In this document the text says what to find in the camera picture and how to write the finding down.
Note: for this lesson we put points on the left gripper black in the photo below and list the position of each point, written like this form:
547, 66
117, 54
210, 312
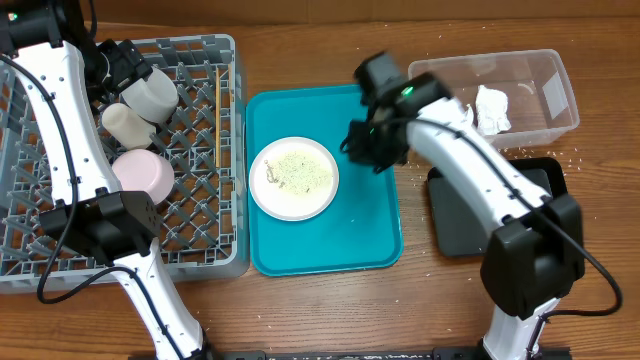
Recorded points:
128, 63

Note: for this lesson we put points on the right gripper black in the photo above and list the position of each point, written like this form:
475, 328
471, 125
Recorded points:
348, 145

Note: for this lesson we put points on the grey bowl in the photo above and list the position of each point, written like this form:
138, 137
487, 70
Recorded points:
154, 99

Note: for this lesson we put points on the white paper cup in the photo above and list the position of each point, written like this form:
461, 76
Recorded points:
128, 128

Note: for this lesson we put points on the large white plate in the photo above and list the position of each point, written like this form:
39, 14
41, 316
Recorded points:
293, 179

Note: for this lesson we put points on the small white plate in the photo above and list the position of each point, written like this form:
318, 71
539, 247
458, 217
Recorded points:
143, 170

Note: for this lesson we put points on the wooden chopstick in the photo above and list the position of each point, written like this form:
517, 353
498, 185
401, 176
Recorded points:
217, 118
230, 86

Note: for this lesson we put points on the white paper napkin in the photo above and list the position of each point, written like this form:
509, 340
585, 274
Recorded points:
491, 111

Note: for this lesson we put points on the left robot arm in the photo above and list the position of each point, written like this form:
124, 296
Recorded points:
65, 73

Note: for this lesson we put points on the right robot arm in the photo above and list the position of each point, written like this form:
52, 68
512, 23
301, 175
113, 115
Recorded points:
528, 263

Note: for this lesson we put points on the teal plastic serving tray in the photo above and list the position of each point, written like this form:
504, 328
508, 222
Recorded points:
361, 228

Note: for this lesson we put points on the black plastic tray bin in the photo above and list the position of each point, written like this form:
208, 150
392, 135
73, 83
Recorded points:
459, 232

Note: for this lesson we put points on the clear plastic container bin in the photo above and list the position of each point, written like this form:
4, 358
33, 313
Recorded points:
541, 103

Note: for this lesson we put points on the grey plastic dish rack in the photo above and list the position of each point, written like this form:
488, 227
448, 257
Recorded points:
203, 225

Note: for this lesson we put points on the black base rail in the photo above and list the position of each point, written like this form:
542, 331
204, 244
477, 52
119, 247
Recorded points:
447, 353

